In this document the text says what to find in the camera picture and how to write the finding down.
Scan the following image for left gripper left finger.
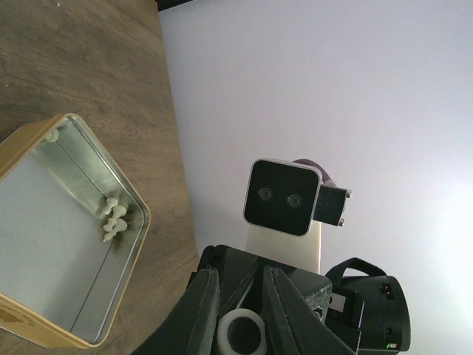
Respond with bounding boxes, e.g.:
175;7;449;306
133;268;220;355

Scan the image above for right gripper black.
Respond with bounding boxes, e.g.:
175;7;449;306
188;243;365;352

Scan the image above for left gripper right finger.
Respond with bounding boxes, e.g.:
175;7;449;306
262;266;355;355

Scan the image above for white chess piece hollow base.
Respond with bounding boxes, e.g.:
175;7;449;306
216;308;268;355

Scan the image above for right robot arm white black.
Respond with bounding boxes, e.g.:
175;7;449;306
197;245;411;354

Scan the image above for white chess pawns in tin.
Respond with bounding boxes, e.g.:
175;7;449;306
102;197;128;242

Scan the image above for yellow metal tin box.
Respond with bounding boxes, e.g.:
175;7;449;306
1;113;151;349

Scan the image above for white piece in tin corner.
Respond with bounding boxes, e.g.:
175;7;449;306
44;128;59;143

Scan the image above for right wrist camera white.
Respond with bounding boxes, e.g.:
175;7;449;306
243;158;323;274

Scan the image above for black enclosure frame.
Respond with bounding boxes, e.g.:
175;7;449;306
155;0;193;12

